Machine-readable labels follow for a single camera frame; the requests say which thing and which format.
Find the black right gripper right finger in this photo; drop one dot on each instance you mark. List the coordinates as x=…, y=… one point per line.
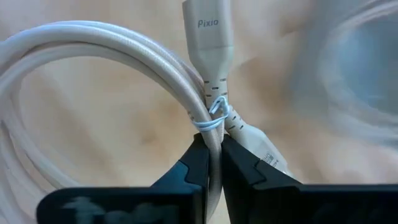
x=280, y=205

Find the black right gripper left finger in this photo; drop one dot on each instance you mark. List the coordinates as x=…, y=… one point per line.
x=174, y=202

